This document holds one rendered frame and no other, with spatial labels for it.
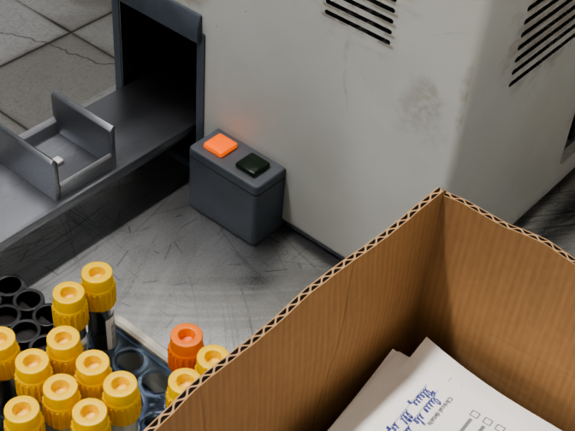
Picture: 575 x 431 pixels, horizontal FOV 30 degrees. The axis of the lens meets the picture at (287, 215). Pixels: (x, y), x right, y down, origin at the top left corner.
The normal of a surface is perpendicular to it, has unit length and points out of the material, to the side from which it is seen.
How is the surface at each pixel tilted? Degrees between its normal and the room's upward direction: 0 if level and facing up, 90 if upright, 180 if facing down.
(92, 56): 0
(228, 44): 90
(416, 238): 88
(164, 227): 0
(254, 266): 0
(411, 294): 90
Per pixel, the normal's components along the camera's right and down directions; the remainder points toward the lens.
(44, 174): -0.65, 0.48
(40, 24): 0.07, -0.74
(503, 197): 0.76, 0.47
